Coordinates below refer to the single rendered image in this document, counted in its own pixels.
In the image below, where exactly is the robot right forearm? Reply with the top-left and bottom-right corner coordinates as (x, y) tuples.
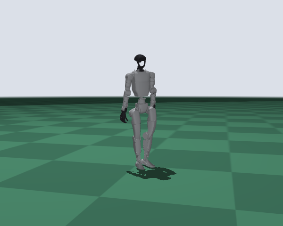
(122, 91), (129, 111)

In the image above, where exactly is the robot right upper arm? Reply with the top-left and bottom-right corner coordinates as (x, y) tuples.
(125, 73), (134, 96)

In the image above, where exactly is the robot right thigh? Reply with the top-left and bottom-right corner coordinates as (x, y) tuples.
(129, 107), (141, 141)

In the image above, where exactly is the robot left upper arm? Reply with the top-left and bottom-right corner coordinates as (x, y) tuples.
(150, 72), (157, 94)

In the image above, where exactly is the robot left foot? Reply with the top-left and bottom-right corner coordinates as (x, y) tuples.
(141, 159), (155, 168)

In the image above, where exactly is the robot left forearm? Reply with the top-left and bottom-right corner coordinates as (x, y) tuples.
(150, 93), (156, 107)

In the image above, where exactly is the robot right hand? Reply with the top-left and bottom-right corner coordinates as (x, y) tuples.
(120, 108), (128, 123)

